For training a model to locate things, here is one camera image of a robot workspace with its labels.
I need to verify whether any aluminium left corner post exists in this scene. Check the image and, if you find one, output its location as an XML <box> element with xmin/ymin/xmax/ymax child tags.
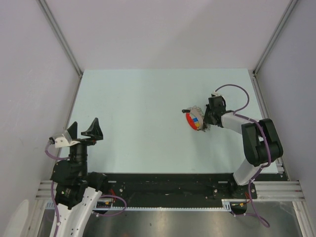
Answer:
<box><xmin>36</xmin><ymin>0</ymin><xmax>83</xmax><ymax>79</ymax></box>

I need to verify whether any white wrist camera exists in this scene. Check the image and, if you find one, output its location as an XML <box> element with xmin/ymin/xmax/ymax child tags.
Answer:
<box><xmin>211</xmin><ymin>91</ymin><xmax>223</xmax><ymax>97</ymax></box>
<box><xmin>49</xmin><ymin>130</ymin><xmax>79</xmax><ymax>148</ymax></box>

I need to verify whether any aluminium right side rail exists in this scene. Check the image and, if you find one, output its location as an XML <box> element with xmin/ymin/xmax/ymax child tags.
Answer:
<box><xmin>251</xmin><ymin>71</ymin><xmax>287</xmax><ymax>175</ymax></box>

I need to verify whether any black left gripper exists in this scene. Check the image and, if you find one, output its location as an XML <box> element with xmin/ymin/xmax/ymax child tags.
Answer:
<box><xmin>68</xmin><ymin>117</ymin><xmax>103</xmax><ymax>176</ymax></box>

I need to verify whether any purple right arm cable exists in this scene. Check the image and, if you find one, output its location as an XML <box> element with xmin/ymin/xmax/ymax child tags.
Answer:
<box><xmin>213</xmin><ymin>84</ymin><xmax>274</xmax><ymax>228</ymax></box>

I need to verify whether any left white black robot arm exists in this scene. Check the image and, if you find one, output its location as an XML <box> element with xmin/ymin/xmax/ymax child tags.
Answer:
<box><xmin>45</xmin><ymin>118</ymin><xmax>111</xmax><ymax>237</ymax></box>

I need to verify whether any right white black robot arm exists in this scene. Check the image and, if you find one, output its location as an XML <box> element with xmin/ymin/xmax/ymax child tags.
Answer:
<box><xmin>203</xmin><ymin>94</ymin><xmax>283</xmax><ymax>198</ymax></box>

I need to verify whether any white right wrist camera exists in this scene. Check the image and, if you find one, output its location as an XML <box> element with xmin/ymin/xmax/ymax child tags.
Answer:
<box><xmin>211</xmin><ymin>91</ymin><xmax>223</xmax><ymax>97</ymax></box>

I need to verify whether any aluminium corner post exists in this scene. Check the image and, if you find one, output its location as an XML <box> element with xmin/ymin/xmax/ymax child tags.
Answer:
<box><xmin>252</xmin><ymin>0</ymin><xmax>300</xmax><ymax>77</ymax></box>
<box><xmin>36</xmin><ymin>0</ymin><xmax>83</xmax><ymax>79</ymax></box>

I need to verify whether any aluminium right corner post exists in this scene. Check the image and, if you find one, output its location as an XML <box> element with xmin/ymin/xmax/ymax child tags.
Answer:
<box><xmin>252</xmin><ymin>0</ymin><xmax>300</xmax><ymax>77</ymax></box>

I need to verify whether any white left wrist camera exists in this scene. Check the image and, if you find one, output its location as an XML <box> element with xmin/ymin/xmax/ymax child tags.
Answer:
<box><xmin>49</xmin><ymin>130</ymin><xmax>79</xmax><ymax>148</ymax></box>

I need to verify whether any black mounting base plate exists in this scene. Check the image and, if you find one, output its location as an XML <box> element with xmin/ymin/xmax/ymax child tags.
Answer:
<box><xmin>50</xmin><ymin>172</ymin><xmax>259</xmax><ymax>207</ymax></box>

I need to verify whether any white slotted cable duct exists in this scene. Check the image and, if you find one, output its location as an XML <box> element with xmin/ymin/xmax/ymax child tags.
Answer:
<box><xmin>45</xmin><ymin>198</ymin><xmax>250</xmax><ymax>212</ymax></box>

